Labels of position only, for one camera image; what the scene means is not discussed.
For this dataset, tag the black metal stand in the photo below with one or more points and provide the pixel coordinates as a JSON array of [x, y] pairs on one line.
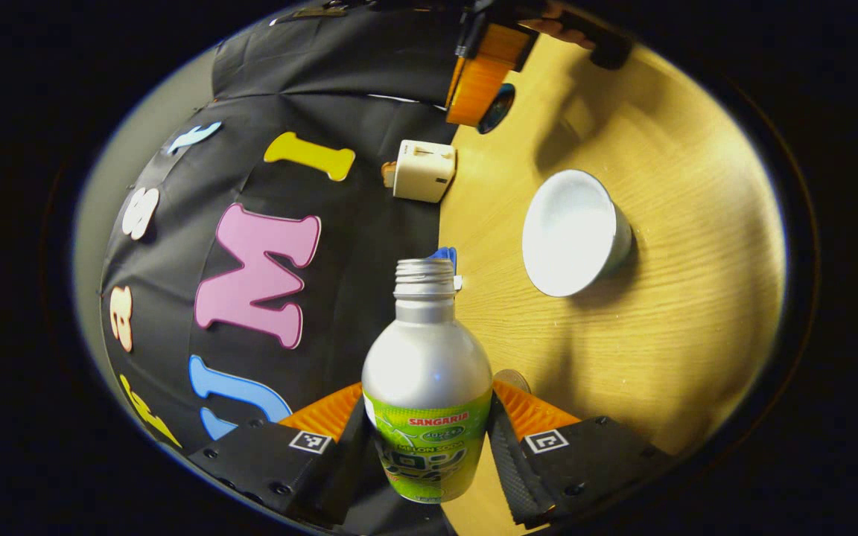
[[310, 12]]

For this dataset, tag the white teacup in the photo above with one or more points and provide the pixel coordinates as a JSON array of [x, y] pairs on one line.
[[570, 234]]

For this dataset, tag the round brown coaster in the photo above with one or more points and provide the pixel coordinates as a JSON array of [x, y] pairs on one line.
[[512, 380]]

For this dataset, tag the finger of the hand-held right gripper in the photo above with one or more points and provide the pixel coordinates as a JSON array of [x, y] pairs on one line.
[[507, 46], [474, 93]]

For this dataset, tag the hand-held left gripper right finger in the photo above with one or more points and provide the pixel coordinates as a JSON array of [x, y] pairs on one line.
[[507, 469]]

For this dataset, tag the black backdrop cloth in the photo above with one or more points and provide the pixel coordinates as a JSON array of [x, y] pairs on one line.
[[325, 74]]

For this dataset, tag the folded blue towel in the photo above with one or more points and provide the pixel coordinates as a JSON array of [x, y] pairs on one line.
[[445, 257]]

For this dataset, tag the silver green water bottle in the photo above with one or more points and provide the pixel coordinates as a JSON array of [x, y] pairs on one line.
[[427, 372]]

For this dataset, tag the toast slice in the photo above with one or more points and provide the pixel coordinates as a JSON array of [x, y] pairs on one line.
[[389, 174]]

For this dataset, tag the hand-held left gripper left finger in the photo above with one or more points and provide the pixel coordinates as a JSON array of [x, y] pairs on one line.
[[347, 461]]

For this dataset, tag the white toaster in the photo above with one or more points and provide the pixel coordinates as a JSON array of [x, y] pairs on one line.
[[423, 173]]

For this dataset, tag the teal teacup lid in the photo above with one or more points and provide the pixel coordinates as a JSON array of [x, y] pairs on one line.
[[497, 110]]

